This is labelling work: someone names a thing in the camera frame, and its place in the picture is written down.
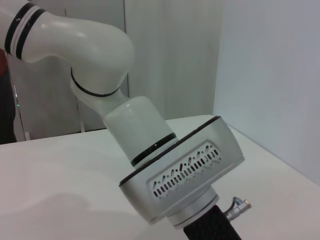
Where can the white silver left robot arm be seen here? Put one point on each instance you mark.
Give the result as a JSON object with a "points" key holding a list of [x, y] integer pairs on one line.
{"points": [[87, 62]]}

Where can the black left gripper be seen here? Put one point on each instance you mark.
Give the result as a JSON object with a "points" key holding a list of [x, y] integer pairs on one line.
{"points": [[212, 225]]}

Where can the dark red black background object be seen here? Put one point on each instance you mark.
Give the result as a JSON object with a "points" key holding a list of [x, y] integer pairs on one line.
{"points": [[6, 105]]}

